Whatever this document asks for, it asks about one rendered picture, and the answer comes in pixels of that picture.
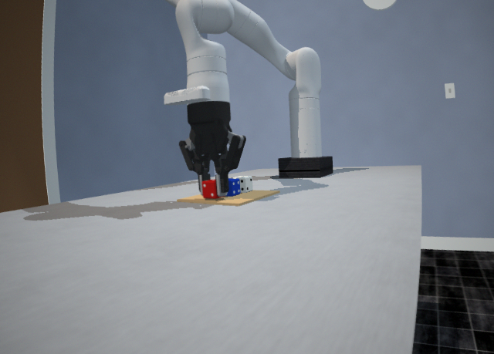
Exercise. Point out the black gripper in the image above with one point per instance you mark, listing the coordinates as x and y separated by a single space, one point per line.
210 120

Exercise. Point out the white die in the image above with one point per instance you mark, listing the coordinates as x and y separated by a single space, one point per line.
245 183

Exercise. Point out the red die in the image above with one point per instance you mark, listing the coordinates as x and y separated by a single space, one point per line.
209 189

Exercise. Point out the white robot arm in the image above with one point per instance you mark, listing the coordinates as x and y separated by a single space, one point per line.
207 73

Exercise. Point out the blue die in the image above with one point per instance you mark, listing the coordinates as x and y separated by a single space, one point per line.
234 187

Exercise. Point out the tan square mat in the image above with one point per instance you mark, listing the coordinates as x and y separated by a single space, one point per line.
237 200

